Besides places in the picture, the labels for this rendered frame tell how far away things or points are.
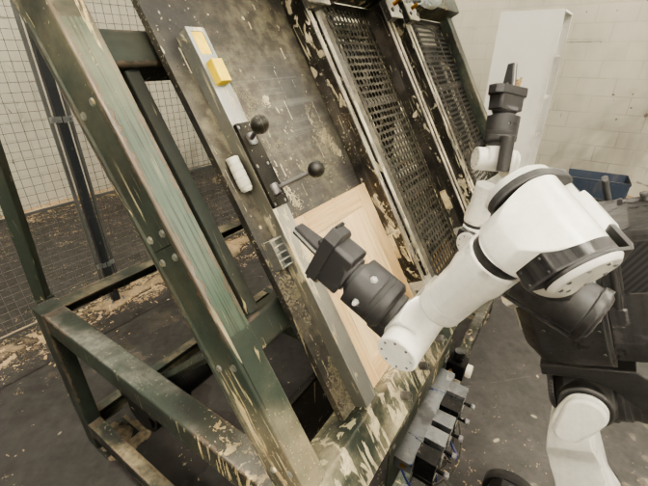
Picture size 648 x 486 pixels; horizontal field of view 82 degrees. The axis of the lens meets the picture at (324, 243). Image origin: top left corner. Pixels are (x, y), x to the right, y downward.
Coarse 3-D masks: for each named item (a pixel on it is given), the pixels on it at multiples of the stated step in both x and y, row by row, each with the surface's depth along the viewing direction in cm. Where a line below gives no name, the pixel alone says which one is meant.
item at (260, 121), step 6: (258, 114) 72; (252, 120) 71; (258, 120) 71; (264, 120) 71; (252, 126) 71; (258, 126) 71; (264, 126) 71; (252, 132) 81; (258, 132) 72; (264, 132) 72; (252, 138) 80; (252, 144) 82
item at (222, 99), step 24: (192, 48) 79; (216, 96) 80; (216, 120) 83; (240, 120) 83; (240, 144) 81; (264, 216) 86; (288, 216) 86; (288, 240) 85; (312, 288) 87; (312, 312) 89; (336, 312) 90; (336, 336) 89; (336, 360) 90; (360, 360) 93; (360, 384) 91
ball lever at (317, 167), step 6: (312, 162) 80; (318, 162) 80; (312, 168) 80; (318, 168) 80; (324, 168) 81; (306, 174) 82; (312, 174) 81; (318, 174) 80; (288, 180) 83; (294, 180) 82; (270, 186) 83; (276, 186) 83; (282, 186) 83; (276, 192) 83
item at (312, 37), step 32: (288, 0) 108; (320, 0) 106; (320, 32) 110; (320, 64) 110; (352, 96) 113; (352, 128) 112; (352, 160) 116; (384, 192) 114; (384, 224) 118; (416, 256) 119; (416, 288) 121
